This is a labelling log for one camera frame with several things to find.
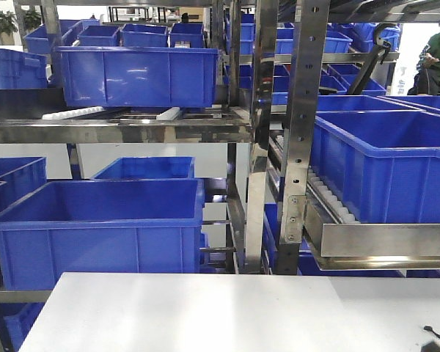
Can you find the blue bin behind lower left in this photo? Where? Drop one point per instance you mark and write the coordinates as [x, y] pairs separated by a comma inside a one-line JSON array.
[[141, 168]]

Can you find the large blue bin lower left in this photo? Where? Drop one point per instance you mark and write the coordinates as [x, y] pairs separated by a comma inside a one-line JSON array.
[[118, 226]]

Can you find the steel shelving rack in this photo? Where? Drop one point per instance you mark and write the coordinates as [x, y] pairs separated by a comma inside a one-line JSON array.
[[251, 310]]

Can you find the blue crate far left upper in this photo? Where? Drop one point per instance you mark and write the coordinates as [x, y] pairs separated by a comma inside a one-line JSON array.
[[21, 70]]

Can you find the white roller track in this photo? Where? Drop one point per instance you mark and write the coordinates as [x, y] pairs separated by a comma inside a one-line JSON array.
[[330, 201]]

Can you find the potted plant top left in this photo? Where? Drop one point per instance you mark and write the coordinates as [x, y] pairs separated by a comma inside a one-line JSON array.
[[8, 27]]

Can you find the blue bin left edge lower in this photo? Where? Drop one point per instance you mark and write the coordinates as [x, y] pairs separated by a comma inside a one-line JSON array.
[[20, 176]]

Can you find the person in green shirt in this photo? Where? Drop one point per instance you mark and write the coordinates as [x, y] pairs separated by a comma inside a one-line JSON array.
[[427, 79]]

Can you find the large blue bin upper shelf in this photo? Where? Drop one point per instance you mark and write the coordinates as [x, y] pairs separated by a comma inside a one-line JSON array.
[[139, 77]]

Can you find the large blue bin shelf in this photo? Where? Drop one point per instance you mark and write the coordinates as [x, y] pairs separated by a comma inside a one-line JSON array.
[[384, 166], [139, 77]]

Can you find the large blue bin right shelf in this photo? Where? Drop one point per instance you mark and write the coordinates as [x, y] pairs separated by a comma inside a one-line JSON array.
[[384, 166]]

